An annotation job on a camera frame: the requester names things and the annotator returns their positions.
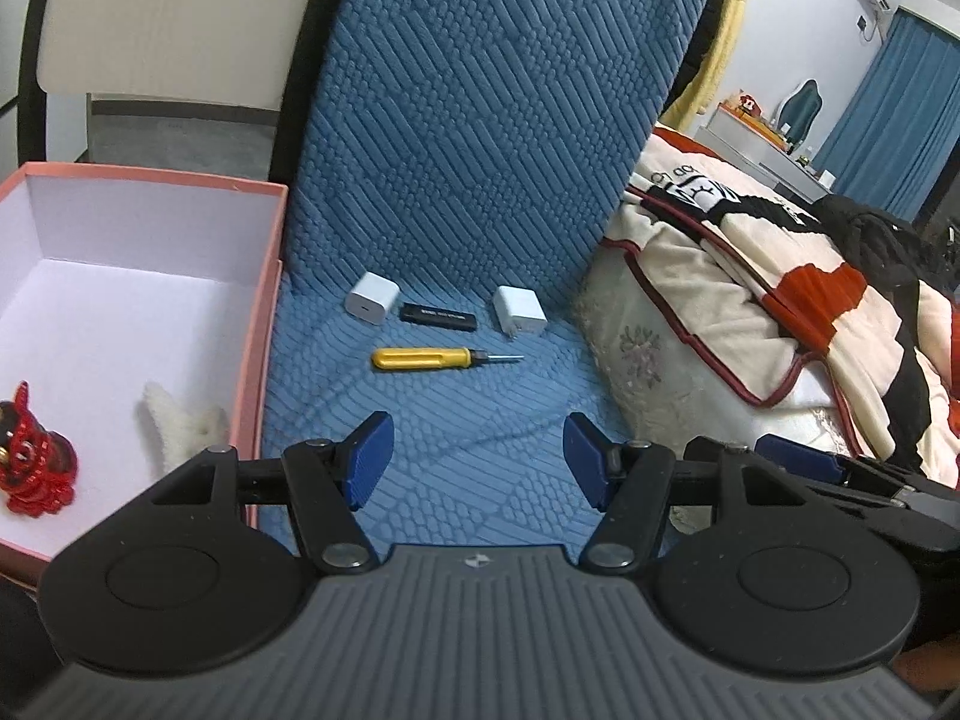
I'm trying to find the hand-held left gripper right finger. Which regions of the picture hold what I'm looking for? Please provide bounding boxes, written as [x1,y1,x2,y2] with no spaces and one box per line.
[562,411,809,572]

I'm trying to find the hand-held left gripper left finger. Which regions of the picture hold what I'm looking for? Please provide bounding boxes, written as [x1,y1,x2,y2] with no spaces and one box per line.
[148,411,395,577]

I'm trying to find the yellow handle screwdriver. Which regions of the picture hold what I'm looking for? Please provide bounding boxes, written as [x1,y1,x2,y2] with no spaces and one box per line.
[372,347,524,372]

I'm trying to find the black usb stick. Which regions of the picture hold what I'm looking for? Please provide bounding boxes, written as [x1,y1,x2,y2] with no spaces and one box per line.
[401,303,479,335]

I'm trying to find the small white plug charger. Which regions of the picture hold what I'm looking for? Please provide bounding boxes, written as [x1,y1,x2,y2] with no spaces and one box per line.
[345,271,400,328]

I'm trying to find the large white plug charger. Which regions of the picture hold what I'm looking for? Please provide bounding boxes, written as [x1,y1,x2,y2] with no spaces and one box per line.
[492,285,552,342]

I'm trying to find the pink cardboard box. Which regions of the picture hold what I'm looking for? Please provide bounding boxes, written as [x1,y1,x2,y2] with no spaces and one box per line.
[0,161,290,587]

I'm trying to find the person's right forearm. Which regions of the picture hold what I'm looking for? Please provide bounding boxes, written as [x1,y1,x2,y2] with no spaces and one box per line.
[896,645,957,692]

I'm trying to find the floral bed sheet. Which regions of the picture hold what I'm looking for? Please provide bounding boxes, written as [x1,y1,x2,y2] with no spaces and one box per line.
[577,240,856,466]

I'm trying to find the white fluffy cloth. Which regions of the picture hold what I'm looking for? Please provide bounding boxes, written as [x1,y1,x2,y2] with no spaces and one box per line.
[135,381,230,481]

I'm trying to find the red black patterned blanket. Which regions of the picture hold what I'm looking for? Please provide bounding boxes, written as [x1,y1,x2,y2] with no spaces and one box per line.
[611,126,960,488]

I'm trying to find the black clothing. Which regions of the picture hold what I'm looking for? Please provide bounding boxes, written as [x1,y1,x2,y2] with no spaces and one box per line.
[814,193,960,308]

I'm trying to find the blue textured chair cushion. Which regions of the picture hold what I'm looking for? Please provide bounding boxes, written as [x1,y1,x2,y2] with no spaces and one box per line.
[247,0,721,550]

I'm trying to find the white desk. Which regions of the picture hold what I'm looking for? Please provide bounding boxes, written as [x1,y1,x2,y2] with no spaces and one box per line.
[694,103,835,203]

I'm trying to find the red toy figure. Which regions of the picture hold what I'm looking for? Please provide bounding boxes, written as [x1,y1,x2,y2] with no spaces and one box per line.
[0,381,80,517]

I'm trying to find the green desk chair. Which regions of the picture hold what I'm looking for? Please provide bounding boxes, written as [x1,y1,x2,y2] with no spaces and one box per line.
[775,79,822,147]

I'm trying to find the blue curtain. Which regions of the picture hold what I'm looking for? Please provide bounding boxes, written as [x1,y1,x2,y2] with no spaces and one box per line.
[814,11,960,226]

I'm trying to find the yellow hanging garment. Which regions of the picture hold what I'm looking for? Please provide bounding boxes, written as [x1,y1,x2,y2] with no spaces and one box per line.
[660,0,751,134]

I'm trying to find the white chair black frame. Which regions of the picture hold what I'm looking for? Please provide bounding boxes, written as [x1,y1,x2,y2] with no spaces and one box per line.
[15,0,361,188]

